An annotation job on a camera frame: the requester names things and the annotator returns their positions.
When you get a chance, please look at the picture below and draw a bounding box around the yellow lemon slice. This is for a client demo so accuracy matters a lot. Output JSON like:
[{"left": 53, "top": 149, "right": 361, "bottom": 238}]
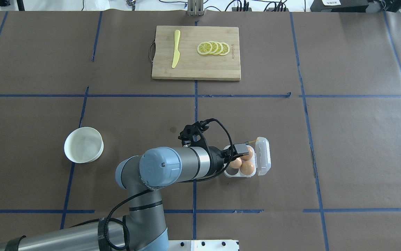
[
  {"left": 196, "top": 42, "right": 213, "bottom": 55},
  {"left": 208, "top": 41, "right": 219, "bottom": 54},
  {"left": 219, "top": 43, "right": 230, "bottom": 56},
  {"left": 213, "top": 42, "right": 223, "bottom": 55}
]

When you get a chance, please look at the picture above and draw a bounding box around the yellow plastic knife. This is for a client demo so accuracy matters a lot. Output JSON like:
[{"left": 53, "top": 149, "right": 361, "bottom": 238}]
[{"left": 171, "top": 30, "right": 181, "bottom": 69}]

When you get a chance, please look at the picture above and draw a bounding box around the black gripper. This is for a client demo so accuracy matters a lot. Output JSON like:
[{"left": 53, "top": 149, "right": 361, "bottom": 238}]
[{"left": 229, "top": 144, "right": 248, "bottom": 161}]

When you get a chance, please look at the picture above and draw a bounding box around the white round bowl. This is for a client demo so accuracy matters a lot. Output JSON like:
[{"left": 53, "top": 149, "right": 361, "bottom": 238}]
[{"left": 63, "top": 127, "right": 104, "bottom": 163}]

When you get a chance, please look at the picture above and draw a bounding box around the brown egg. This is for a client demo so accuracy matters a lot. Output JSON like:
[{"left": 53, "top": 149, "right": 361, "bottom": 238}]
[
  {"left": 239, "top": 161, "right": 255, "bottom": 175},
  {"left": 229, "top": 158, "right": 243, "bottom": 169},
  {"left": 241, "top": 145, "right": 254, "bottom": 161}
]

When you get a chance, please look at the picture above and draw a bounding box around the clear plastic egg box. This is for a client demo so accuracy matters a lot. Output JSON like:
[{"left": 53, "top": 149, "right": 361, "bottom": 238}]
[{"left": 224, "top": 137, "right": 272, "bottom": 178}]

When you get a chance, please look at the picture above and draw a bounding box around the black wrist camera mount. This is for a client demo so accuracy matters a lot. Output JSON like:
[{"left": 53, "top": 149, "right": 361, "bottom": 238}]
[{"left": 178, "top": 120, "right": 210, "bottom": 152}]

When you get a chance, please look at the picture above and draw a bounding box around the aluminium frame post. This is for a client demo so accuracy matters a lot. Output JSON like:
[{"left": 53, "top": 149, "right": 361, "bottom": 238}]
[{"left": 187, "top": 0, "right": 205, "bottom": 16}]

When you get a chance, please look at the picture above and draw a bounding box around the black box on table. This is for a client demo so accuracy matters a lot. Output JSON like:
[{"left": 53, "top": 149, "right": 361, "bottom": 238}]
[{"left": 310, "top": 0, "right": 369, "bottom": 13}]

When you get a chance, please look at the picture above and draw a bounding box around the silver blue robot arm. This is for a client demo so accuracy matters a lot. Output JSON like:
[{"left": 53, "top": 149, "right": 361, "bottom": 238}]
[{"left": 0, "top": 144, "right": 249, "bottom": 251}]

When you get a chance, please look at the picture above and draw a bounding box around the wooden cutting board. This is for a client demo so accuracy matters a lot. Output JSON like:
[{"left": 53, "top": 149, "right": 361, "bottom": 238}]
[{"left": 152, "top": 25, "right": 241, "bottom": 81}]

